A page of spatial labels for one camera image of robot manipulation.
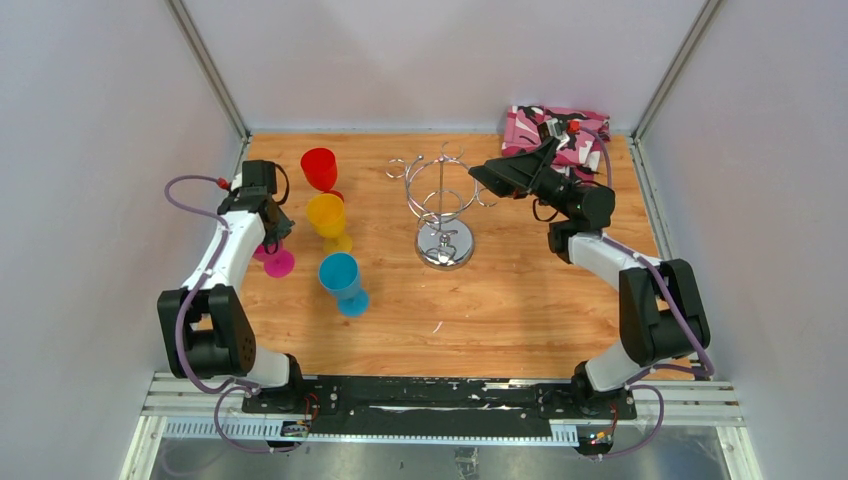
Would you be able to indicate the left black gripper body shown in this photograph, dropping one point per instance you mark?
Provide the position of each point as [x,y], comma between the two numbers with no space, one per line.
[280,230]

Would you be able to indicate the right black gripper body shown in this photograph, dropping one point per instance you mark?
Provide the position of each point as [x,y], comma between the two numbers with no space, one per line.
[551,186]

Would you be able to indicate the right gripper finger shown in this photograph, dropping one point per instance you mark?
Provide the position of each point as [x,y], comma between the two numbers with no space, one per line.
[545,153]
[506,182]

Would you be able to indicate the pink plastic wine glass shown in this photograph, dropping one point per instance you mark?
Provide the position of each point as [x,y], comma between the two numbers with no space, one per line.
[276,260]

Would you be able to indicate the yellow plastic wine glass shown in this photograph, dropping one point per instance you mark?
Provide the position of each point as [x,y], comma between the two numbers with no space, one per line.
[326,214]

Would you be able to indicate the chrome wine glass rack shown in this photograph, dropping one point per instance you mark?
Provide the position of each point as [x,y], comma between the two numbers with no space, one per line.
[438,191]

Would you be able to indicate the red plastic wine glass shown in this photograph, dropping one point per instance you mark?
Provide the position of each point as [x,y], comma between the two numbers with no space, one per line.
[319,167]

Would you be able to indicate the blue plastic wine glass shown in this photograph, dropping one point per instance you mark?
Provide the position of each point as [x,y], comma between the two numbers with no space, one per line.
[339,275]

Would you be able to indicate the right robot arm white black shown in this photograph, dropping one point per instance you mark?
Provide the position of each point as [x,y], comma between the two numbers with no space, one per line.
[662,320]

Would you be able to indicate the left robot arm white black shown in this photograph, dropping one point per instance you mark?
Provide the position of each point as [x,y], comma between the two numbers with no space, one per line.
[208,338]

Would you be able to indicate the pink camouflage cloth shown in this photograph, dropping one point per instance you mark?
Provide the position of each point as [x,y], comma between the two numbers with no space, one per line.
[580,151]

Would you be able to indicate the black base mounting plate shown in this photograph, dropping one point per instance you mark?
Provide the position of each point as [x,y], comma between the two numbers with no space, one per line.
[440,407]

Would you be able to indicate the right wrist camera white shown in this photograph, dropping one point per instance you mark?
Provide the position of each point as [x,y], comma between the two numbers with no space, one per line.
[556,129]

